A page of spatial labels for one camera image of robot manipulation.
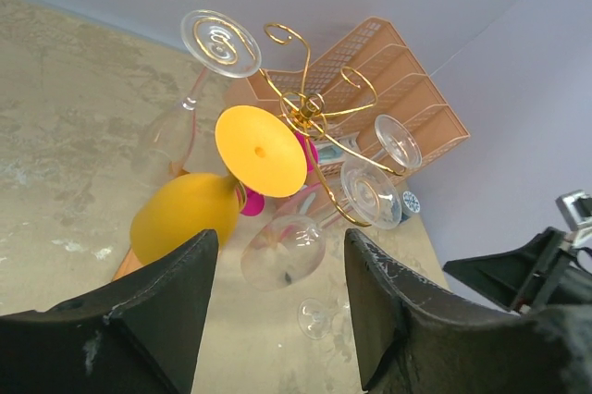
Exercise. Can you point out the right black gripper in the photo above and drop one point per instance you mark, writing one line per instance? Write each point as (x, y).
(546, 271)

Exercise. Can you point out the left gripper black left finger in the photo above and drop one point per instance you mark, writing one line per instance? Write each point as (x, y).
(138, 334)

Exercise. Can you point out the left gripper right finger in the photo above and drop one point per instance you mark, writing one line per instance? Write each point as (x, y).
(413, 336)

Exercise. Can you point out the clear wine glass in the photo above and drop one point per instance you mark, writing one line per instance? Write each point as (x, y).
(291, 246)
(226, 50)
(318, 319)

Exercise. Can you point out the clear champagne flute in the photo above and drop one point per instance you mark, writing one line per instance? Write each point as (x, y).
(398, 142)

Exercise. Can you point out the yellow plastic wine glass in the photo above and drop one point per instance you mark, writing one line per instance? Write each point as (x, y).
(245, 137)

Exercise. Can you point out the pink plastic wine glass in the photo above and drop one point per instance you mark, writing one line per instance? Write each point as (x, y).
(280, 181)

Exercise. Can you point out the blue white round tin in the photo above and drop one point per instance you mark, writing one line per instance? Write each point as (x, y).
(410, 205)

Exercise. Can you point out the orange plastic file organizer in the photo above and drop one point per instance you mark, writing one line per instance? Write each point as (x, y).
(369, 72)

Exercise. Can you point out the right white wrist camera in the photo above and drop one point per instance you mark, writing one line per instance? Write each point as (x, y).
(575, 208)

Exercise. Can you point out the gold wire wine glass rack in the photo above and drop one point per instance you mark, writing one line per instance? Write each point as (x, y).
(305, 112)

